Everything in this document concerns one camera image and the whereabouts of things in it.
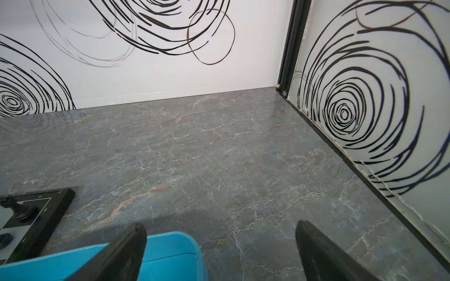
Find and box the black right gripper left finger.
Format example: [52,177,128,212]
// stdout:
[67,223,147,281]

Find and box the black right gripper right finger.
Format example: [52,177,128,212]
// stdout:
[295,220,378,281]

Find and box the black chess rook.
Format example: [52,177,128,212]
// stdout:
[1,196,39,222]

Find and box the black chess pawn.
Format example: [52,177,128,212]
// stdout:
[0,233,14,250]

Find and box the blue plastic tray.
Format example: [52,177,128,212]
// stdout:
[1,232,209,281]

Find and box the black white chessboard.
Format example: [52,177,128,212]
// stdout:
[1,188,76,265]

